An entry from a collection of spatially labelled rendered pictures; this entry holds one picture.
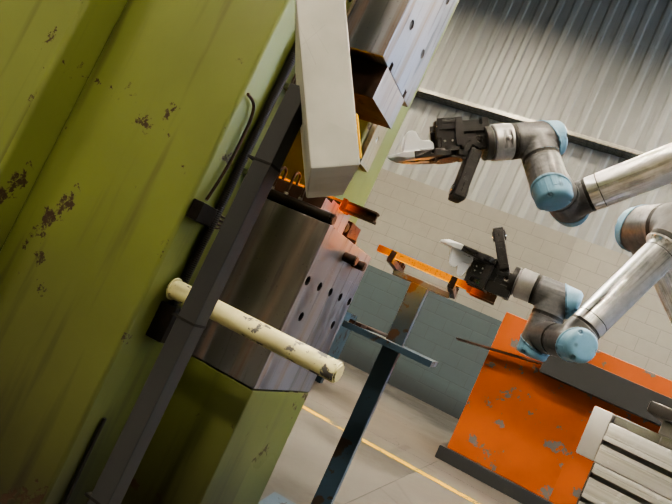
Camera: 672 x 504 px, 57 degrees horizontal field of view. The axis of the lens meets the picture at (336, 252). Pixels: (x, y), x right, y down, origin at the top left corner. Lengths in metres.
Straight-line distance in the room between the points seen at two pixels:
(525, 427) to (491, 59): 6.78
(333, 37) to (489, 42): 9.65
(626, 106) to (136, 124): 8.98
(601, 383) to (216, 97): 3.91
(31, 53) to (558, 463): 4.34
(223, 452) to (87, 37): 1.05
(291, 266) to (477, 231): 7.99
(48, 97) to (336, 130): 0.85
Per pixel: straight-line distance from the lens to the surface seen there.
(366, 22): 1.74
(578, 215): 1.42
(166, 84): 1.56
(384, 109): 1.78
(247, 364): 1.58
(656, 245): 1.55
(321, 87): 1.03
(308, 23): 1.06
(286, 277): 1.57
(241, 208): 1.15
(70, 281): 1.54
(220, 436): 1.61
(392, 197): 9.87
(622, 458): 1.22
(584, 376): 4.88
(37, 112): 1.65
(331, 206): 1.67
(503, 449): 5.06
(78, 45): 1.69
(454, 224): 9.54
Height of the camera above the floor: 0.74
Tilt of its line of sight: 4 degrees up
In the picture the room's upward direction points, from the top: 25 degrees clockwise
